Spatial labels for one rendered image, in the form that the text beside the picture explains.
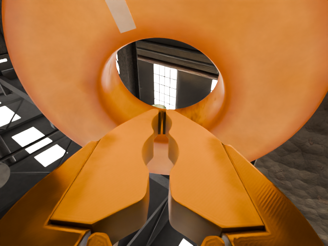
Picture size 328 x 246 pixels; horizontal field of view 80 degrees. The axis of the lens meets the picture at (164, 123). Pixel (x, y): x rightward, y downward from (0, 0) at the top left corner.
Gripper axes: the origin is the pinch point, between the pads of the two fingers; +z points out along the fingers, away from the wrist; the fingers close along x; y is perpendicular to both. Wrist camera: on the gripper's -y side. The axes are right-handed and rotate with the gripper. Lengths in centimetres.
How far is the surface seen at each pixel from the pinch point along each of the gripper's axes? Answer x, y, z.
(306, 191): 24.4, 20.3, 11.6
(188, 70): 76, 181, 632
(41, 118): -739, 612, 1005
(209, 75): 137, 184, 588
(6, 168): -175, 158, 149
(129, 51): -75, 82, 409
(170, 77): 20, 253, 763
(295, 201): 24.0, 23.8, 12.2
